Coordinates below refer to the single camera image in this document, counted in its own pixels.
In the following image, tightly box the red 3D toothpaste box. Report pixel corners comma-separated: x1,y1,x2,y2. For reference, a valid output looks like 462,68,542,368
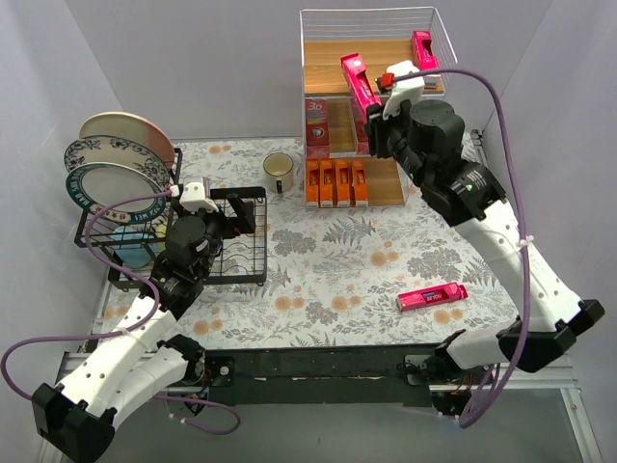
305,98,330,159
351,103,370,156

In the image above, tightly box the orange toothpaste box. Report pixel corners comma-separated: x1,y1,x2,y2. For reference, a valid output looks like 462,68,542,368
335,158,352,207
305,159,320,208
351,160,368,207
319,159,335,207

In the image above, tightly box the pink toothpaste box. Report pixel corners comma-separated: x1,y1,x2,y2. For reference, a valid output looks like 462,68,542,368
395,282,469,313
340,53,382,117
411,30,439,70

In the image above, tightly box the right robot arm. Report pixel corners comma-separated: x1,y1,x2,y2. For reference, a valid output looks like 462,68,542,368
363,99,604,384

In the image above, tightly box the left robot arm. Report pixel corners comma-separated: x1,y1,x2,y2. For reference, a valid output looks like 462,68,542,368
31,193,255,462

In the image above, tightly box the yellow-green cup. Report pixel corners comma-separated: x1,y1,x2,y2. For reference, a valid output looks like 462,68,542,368
155,223,167,239

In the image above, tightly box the cream enamel mug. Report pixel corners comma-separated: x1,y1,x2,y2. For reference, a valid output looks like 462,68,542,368
262,152,294,194

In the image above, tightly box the blue cup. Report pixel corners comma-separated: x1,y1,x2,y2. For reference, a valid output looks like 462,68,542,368
111,226,160,269

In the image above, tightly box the green-rimmed white plate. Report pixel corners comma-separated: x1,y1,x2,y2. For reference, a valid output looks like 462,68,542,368
66,162,166,225

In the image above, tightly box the floral table mat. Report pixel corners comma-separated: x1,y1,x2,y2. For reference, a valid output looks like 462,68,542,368
174,139,518,349

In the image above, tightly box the blue floral plate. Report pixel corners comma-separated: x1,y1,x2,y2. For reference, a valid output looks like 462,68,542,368
64,135,171,186

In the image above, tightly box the beige pink-rimmed plate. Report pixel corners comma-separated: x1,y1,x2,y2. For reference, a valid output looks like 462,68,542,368
79,112,175,168

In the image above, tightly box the black wire dish rack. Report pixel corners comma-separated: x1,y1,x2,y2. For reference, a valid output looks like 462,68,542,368
72,147,268,289

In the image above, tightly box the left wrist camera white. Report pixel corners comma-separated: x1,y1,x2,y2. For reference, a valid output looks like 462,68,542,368
170,177,219,213

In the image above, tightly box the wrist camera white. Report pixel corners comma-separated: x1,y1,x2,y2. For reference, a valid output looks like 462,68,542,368
378,60,424,120
170,177,219,213

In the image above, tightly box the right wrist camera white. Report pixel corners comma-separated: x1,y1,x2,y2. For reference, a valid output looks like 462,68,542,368
378,60,424,120

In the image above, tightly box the white wire wooden shelf rack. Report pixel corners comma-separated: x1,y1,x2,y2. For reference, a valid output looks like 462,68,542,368
300,6,458,206

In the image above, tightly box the aluminium frame base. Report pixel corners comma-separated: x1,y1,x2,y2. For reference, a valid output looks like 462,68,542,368
37,128,604,463

